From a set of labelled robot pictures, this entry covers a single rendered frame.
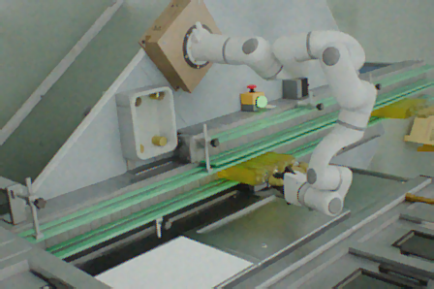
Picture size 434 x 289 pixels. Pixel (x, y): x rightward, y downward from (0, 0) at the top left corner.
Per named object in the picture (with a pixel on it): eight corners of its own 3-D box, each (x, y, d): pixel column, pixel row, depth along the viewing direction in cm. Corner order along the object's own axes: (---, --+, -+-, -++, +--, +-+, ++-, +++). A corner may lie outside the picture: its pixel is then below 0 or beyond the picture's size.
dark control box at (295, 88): (282, 97, 249) (297, 98, 243) (281, 79, 247) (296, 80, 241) (294, 93, 255) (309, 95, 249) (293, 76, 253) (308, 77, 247)
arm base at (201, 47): (177, 34, 189) (210, 38, 179) (201, 14, 195) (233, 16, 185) (194, 71, 198) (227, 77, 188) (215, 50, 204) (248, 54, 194)
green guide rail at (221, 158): (200, 162, 200) (216, 166, 195) (200, 160, 200) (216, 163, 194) (425, 80, 316) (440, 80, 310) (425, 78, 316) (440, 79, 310)
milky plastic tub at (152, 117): (123, 157, 193) (139, 161, 186) (114, 93, 187) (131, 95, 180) (163, 144, 204) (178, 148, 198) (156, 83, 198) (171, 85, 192)
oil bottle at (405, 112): (370, 115, 279) (424, 122, 260) (370, 105, 278) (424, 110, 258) (376, 113, 283) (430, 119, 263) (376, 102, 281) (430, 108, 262)
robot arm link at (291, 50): (308, 23, 167) (330, 50, 179) (241, 36, 181) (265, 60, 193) (304, 51, 164) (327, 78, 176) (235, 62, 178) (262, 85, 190)
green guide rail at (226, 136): (199, 143, 198) (214, 145, 193) (198, 140, 198) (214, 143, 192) (425, 66, 314) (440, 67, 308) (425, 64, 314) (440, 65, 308)
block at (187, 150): (177, 161, 202) (190, 164, 197) (174, 135, 199) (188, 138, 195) (184, 158, 204) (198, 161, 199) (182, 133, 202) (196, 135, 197)
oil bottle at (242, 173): (216, 176, 208) (261, 188, 193) (215, 162, 206) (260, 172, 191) (227, 173, 212) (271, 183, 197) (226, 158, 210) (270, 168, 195)
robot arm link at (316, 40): (301, 28, 163) (348, 20, 154) (322, 33, 174) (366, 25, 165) (304, 76, 163) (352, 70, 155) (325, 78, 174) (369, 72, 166)
